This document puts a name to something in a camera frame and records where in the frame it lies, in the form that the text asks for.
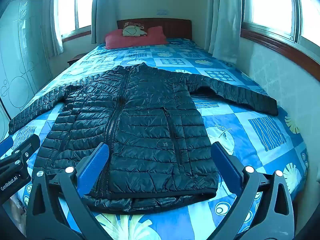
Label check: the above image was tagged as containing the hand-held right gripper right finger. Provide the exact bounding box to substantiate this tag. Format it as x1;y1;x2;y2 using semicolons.
205;141;295;240

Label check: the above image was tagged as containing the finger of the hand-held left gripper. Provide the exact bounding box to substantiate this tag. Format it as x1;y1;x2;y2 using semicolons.
0;136;14;159
14;134;41;158

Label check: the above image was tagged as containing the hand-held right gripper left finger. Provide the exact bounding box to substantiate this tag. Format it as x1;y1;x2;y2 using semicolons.
26;142;118;240

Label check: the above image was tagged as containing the black quilted puffer jacket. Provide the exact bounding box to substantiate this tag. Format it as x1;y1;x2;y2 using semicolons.
8;62;278;215

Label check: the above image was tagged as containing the blue patterned bed sheet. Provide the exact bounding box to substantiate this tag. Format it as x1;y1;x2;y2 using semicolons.
5;38;309;240

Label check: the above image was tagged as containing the wardrobe with circle pattern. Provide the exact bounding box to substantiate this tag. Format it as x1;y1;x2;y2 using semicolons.
0;0;54;140

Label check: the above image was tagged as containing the dark wooden nightstand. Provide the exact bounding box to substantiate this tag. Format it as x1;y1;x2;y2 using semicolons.
67;54;87;67

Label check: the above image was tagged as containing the wooden window sill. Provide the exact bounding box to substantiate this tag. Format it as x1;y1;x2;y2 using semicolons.
61;30;92;43
240;29;320;75

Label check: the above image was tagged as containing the white curtain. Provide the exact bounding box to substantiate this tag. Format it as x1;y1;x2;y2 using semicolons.
205;0;242;57
43;0;64;56
91;0;118;45

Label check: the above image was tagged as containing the red pillow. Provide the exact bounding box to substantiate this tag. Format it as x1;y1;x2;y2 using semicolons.
104;26;168;50

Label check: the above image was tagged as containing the small printed cushion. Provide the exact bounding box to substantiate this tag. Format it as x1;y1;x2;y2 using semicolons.
122;22;148;37

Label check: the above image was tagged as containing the dark wooden headboard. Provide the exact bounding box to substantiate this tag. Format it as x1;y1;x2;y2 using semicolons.
117;18;192;40

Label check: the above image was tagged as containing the window with white frame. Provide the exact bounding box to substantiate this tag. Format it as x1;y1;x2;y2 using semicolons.
57;0;97;40
241;0;320;46

